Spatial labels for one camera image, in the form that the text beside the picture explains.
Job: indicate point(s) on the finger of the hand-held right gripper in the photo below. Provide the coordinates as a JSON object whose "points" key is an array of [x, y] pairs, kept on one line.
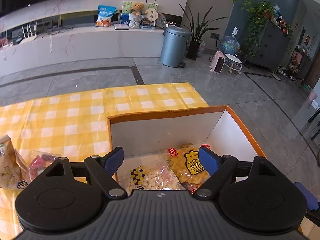
{"points": [[308, 200]]}

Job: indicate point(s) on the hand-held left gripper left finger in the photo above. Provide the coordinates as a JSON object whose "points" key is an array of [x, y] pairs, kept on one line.
{"points": [[113, 161]]}

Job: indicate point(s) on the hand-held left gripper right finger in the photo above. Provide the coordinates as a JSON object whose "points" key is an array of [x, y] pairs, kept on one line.
{"points": [[208, 160]]}

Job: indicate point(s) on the yellow waffle snack bag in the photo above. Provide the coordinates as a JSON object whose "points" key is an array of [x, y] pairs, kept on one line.
{"points": [[186, 165]]}

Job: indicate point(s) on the white puffed snack packet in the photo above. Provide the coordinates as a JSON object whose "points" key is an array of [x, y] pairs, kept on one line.
{"points": [[152, 177]]}

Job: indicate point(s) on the orange cardboard box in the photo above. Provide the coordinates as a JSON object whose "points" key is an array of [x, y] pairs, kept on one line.
{"points": [[162, 130]]}

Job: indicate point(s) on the yellow checked tablecloth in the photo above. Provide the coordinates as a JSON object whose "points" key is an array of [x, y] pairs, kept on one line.
{"points": [[62, 115]]}

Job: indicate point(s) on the pink space heater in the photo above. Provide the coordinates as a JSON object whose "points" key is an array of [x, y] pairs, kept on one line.
{"points": [[217, 62]]}

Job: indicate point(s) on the white round stool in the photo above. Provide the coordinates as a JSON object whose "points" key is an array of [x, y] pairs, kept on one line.
{"points": [[233, 60]]}

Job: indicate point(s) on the green white snack bag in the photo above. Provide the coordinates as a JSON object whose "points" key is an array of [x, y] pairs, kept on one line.
{"points": [[10, 162]]}

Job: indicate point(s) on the white marble media console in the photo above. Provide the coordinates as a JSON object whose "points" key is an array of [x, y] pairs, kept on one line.
{"points": [[87, 47]]}

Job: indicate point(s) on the water jug with pump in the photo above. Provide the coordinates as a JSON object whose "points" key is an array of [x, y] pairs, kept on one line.
{"points": [[231, 45]]}

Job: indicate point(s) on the blue grey trash can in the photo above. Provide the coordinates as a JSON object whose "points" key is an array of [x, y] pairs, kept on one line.
{"points": [[173, 47]]}

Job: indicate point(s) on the grey cabinet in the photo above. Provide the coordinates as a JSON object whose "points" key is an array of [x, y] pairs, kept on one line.
{"points": [[272, 47]]}

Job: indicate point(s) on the potted long-leaf plant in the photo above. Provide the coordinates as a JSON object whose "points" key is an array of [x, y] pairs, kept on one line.
{"points": [[197, 30]]}

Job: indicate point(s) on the silver flat device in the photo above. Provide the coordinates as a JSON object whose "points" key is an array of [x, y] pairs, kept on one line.
{"points": [[121, 27]]}

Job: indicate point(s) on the large blue snack bag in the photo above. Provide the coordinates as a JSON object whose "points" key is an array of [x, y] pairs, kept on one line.
{"points": [[105, 16]]}

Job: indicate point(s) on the pothos plant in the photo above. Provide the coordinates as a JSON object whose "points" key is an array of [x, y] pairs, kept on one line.
{"points": [[257, 22]]}

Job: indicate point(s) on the white router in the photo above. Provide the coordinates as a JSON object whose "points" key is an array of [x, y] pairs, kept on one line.
{"points": [[28, 38]]}

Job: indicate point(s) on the round paper fan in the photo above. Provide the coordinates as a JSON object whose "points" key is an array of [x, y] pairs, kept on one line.
{"points": [[152, 15]]}

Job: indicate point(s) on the green picture board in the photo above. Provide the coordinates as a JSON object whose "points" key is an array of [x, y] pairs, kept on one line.
{"points": [[126, 7]]}

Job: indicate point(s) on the teddy bear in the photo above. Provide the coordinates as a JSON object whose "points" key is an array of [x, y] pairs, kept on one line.
{"points": [[137, 8]]}

